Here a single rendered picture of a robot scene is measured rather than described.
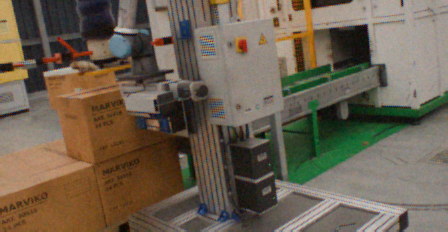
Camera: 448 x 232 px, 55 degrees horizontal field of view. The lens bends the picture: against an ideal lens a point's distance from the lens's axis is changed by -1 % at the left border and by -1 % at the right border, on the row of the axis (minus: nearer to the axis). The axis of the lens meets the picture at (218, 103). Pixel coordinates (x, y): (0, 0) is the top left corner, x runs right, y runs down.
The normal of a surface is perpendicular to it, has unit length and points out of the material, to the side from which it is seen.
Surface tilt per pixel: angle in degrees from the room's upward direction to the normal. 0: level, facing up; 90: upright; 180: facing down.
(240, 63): 90
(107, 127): 90
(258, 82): 90
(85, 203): 90
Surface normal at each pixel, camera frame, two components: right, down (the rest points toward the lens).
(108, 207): 0.65, 0.04
